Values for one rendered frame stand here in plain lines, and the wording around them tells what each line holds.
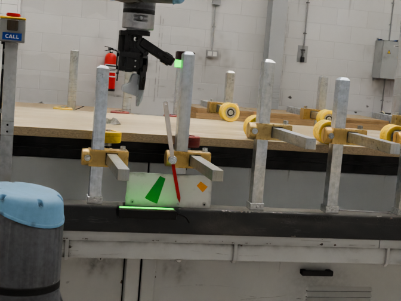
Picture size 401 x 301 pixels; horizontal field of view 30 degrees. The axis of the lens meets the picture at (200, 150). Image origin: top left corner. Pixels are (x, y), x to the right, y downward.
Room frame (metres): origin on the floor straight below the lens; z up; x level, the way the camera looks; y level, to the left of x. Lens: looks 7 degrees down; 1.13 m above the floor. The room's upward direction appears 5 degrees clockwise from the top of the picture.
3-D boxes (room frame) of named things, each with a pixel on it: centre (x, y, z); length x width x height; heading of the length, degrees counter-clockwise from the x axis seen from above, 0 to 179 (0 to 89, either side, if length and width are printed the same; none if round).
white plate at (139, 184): (2.22, 0.08, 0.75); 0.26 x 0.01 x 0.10; 103
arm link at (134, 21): (2.13, 0.20, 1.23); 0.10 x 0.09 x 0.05; 13
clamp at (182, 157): (2.25, 0.04, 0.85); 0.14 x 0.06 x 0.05; 103
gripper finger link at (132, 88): (2.12, 0.20, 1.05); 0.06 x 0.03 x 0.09; 103
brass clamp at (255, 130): (2.31, -0.21, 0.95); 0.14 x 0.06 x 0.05; 103
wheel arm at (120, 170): (2.10, 0.24, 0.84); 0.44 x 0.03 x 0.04; 13
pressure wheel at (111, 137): (2.30, 0.29, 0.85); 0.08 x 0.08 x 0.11
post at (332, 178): (2.36, -0.43, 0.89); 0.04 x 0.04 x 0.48; 13
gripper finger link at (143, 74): (2.11, 0.18, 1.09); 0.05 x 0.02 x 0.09; 13
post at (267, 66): (2.30, -0.18, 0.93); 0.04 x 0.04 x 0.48; 13
